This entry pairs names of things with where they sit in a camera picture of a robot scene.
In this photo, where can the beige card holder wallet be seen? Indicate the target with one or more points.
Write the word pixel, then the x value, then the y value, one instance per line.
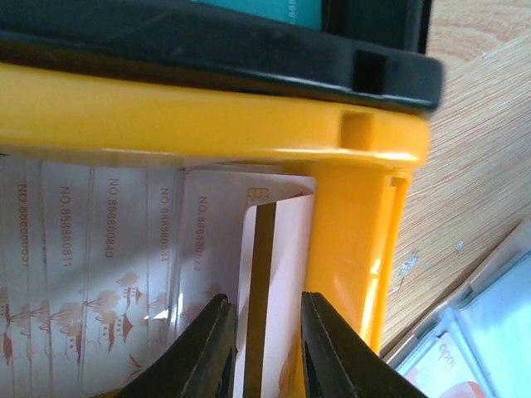
pixel 488 315

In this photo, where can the red white card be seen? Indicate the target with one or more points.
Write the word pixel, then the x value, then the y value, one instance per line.
pixel 438 369

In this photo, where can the black bin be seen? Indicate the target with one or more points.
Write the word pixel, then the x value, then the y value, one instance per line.
pixel 195 45

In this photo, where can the green card stack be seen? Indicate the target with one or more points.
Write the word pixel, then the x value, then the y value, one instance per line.
pixel 303 13

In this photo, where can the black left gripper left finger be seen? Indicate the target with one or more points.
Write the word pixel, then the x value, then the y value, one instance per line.
pixel 200 363

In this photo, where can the yellow bin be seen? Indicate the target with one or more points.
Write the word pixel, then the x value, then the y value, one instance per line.
pixel 361 158

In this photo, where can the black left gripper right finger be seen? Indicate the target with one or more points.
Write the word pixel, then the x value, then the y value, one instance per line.
pixel 336 360

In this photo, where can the white pink card stack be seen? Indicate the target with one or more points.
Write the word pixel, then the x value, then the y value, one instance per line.
pixel 103 267

